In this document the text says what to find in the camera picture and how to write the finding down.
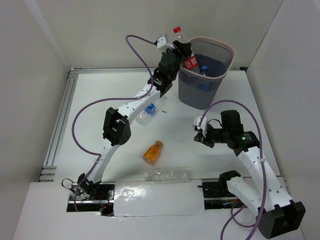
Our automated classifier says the clear bottle red cap label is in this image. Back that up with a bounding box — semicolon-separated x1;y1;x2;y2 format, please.
173;26;200;74

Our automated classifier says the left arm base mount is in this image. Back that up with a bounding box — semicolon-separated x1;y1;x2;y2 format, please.
61;178;115;217

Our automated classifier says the clear crushed unlabelled bottle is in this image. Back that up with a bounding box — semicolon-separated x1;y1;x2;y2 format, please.
144;167;191;184

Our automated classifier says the grey mesh waste bin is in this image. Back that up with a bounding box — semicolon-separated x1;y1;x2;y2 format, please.
178;36;236;110

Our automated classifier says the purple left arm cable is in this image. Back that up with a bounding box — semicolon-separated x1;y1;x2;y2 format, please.
71;34;158;212

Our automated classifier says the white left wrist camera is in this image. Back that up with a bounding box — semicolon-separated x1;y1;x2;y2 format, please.
155;33;175;53

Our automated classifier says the white taped cover sheet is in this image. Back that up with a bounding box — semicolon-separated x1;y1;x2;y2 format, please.
113;180;205;217

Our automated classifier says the clear bottle blue cap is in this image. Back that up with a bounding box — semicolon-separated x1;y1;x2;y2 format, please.
198;65;211;92

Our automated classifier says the clear bottle blue Aqua label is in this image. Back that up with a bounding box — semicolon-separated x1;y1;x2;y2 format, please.
135;99;163;126

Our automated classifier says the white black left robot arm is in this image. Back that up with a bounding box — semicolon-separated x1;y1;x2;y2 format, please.
77;40;192;200

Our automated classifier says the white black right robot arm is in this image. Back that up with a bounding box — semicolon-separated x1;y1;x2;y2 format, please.
193;110;306;239

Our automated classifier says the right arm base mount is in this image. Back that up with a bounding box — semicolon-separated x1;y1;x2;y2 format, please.
197;170;244;210

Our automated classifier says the small orange juice bottle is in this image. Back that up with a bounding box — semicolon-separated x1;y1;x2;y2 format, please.
142;140;163;166

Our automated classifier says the aluminium frame rail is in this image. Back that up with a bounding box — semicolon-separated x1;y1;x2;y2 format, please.
38;69;78;183

